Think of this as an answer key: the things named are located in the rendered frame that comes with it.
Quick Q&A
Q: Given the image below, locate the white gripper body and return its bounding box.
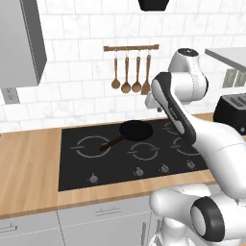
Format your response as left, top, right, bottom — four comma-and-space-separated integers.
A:
144, 91, 163, 113

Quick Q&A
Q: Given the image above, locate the wooden spatula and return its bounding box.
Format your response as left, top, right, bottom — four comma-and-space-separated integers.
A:
140, 54, 153, 96

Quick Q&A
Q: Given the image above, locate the large wooden spoon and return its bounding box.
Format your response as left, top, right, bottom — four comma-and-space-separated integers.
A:
120, 56, 132, 94
131, 55, 143, 94

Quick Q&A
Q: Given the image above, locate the black frying pan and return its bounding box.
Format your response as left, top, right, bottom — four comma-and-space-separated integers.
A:
99, 119, 155, 153

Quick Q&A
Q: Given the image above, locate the small wooden spoon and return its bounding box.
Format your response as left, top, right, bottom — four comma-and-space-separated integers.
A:
111, 57, 121, 90

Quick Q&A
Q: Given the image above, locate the grey hob knob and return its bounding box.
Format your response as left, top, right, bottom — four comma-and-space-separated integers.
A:
88, 173, 99, 185
185, 160, 197, 171
134, 166, 145, 178
160, 162, 171, 174

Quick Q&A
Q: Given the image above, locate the black glass hob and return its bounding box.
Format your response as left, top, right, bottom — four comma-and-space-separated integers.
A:
57, 117, 213, 193

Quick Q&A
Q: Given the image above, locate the black toaster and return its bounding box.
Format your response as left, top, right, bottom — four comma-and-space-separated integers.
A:
212, 93, 246, 136

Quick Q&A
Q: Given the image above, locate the black extractor hood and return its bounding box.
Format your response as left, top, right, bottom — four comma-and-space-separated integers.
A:
137, 0, 171, 12

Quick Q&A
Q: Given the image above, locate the grey cupboard door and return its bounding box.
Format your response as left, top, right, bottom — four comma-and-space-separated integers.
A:
149, 209, 165, 246

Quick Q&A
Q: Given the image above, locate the grey drawer front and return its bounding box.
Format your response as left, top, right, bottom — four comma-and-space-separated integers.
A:
0, 210, 61, 246
56, 195, 153, 246

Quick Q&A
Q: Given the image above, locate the wooden utensil rail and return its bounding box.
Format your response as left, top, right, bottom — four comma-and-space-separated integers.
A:
103, 43, 160, 53

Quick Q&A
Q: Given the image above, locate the grey double wall socket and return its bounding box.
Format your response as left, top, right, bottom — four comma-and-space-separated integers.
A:
222, 67, 246, 89

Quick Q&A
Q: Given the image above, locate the grey wall shelf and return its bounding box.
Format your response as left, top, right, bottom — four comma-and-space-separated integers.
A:
204, 46, 246, 73

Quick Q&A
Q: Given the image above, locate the silver drawer handle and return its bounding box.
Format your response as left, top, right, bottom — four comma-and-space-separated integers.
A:
94, 207, 122, 217
0, 224, 18, 234

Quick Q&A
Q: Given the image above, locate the silver cupboard door handle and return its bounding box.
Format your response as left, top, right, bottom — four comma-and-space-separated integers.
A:
140, 220, 148, 246

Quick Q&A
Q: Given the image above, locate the grey wall cupboard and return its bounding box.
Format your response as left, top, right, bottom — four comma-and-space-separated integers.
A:
0, 0, 48, 89

